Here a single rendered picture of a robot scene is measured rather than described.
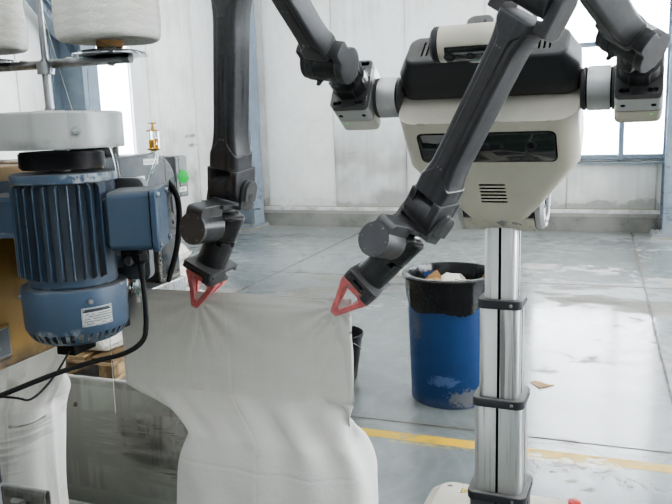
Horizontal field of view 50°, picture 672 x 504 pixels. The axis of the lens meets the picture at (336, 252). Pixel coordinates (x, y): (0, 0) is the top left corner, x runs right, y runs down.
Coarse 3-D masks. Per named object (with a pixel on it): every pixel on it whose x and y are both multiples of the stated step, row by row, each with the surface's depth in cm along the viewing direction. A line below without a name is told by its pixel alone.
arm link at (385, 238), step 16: (400, 208) 122; (368, 224) 115; (384, 224) 114; (400, 224) 115; (416, 224) 122; (448, 224) 118; (368, 240) 115; (384, 240) 113; (400, 240) 116; (432, 240) 119; (384, 256) 115
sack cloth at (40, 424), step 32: (0, 384) 156; (64, 384) 159; (0, 416) 151; (32, 416) 153; (64, 416) 162; (0, 448) 152; (32, 448) 154; (64, 448) 164; (32, 480) 155; (64, 480) 165
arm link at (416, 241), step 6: (408, 240) 118; (414, 240) 120; (420, 240) 123; (408, 246) 120; (414, 246) 120; (420, 246) 121; (408, 252) 120; (414, 252) 120; (396, 258) 121; (402, 258) 121; (408, 258) 121; (390, 264) 122; (396, 264) 121; (402, 264) 122
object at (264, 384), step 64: (192, 320) 140; (256, 320) 134; (320, 320) 130; (128, 384) 148; (192, 384) 142; (256, 384) 137; (320, 384) 132; (192, 448) 136; (256, 448) 131; (320, 448) 129
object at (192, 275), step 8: (192, 272) 135; (200, 272) 135; (192, 280) 136; (200, 280) 136; (192, 288) 137; (208, 288) 135; (192, 296) 138; (208, 296) 137; (192, 304) 138; (200, 304) 138
